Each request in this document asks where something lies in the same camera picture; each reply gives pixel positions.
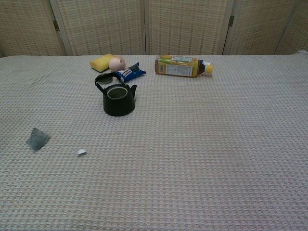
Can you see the black teapot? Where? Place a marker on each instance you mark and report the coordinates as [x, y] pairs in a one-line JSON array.
[[118, 108]]

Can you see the woven bamboo screen panel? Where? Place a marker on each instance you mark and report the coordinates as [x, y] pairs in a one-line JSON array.
[[298, 31], [101, 26], [26, 26], [187, 26], [260, 26]]

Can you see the yellow sponge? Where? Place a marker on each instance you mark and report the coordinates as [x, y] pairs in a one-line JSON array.
[[99, 63]]

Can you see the blue pyramid tea bag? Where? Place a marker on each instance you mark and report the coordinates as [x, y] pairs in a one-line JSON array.
[[36, 140]]

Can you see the small black lid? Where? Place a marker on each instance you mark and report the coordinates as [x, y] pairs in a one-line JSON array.
[[106, 79]]

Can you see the blue cookie snack packet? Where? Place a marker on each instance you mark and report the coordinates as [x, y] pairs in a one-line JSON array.
[[131, 72]]

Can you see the peach coloured egg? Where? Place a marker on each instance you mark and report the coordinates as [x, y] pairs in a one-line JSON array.
[[117, 63]]

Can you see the yellow drink bottle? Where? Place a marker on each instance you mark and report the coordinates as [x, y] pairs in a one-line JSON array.
[[175, 67]]

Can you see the beige woven tablecloth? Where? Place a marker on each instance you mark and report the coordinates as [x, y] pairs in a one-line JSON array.
[[192, 144]]

